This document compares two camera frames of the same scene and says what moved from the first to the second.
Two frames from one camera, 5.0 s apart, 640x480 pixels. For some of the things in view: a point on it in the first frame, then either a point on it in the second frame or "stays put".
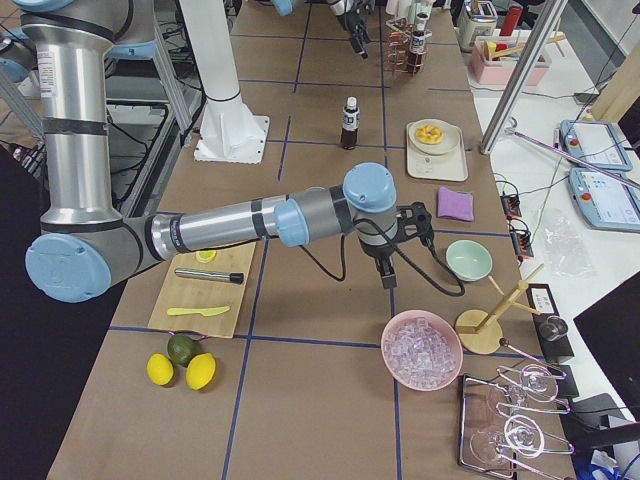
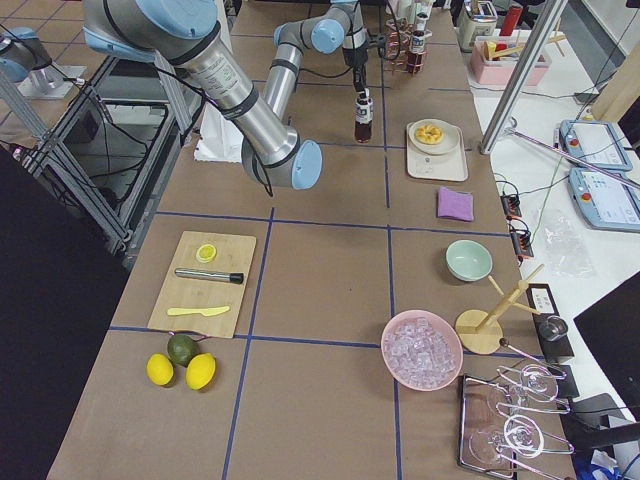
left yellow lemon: [160, 369] stays put
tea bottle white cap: [350, 123] to [364, 117]
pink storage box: [494, 60] stays put
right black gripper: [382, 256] to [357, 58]
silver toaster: [478, 19] stays put
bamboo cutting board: [191, 293] stays put
